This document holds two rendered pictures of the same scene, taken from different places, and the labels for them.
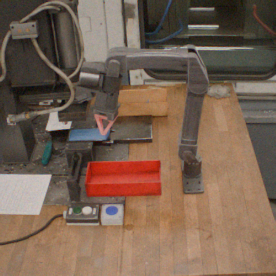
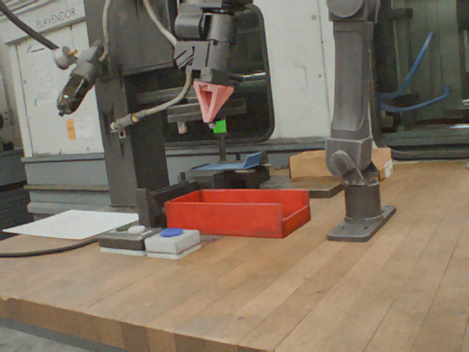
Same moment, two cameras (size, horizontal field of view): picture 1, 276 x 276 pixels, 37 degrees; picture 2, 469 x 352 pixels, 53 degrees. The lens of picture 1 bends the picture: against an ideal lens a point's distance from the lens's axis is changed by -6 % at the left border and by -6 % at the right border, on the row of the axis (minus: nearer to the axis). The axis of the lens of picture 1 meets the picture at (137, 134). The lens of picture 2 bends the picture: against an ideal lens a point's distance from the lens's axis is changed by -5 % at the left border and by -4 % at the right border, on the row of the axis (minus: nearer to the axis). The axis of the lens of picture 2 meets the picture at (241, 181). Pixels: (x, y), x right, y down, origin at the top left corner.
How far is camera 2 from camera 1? 91 cm
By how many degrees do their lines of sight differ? 36
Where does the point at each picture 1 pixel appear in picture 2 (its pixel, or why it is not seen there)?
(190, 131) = (345, 111)
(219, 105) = not seen: outside the picture
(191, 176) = (354, 218)
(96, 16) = (313, 65)
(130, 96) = not seen: hidden behind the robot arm
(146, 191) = (257, 225)
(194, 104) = (347, 49)
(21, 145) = (131, 174)
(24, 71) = (136, 49)
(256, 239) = (436, 312)
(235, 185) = (445, 238)
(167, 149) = not seen: hidden behind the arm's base
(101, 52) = (320, 121)
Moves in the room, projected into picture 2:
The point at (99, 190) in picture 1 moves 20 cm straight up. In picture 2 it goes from (184, 217) to (171, 111)
